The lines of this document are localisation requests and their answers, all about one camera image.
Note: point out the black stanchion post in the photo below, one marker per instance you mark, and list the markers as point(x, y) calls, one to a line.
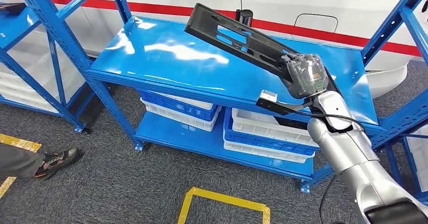
point(247, 17)

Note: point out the person's shoe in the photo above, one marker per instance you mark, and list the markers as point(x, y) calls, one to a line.
point(57, 160)

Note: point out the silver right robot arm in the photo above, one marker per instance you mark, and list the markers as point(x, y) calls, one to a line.
point(347, 149)

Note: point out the black plastic bracket part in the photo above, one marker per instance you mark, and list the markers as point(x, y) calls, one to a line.
point(207, 23)

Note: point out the black curved plastic part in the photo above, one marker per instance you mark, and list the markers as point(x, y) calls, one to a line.
point(291, 122)

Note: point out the yellow floor tape square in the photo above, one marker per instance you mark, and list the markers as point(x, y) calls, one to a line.
point(20, 143)
point(227, 199)

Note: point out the black flat plastic part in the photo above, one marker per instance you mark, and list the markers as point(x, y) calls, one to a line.
point(11, 8)

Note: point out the white plastic crate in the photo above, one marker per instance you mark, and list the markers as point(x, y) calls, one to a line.
point(423, 155)
point(30, 53)
point(13, 88)
point(197, 103)
point(264, 153)
point(257, 125)
point(180, 120)

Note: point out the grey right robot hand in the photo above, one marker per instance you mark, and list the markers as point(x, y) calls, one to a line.
point(307, 75)

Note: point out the blue metal shelf rack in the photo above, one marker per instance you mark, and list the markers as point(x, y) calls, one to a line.
point(409, 159)
point(167, 58)
point(15, 25)

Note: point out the blue plastic crate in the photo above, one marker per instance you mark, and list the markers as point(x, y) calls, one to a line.
point(180, 109)
point(260, 144)

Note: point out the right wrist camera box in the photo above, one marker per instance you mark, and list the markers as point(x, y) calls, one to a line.
point(269, 96)

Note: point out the person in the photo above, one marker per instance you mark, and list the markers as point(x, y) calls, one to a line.
point(16, 162)

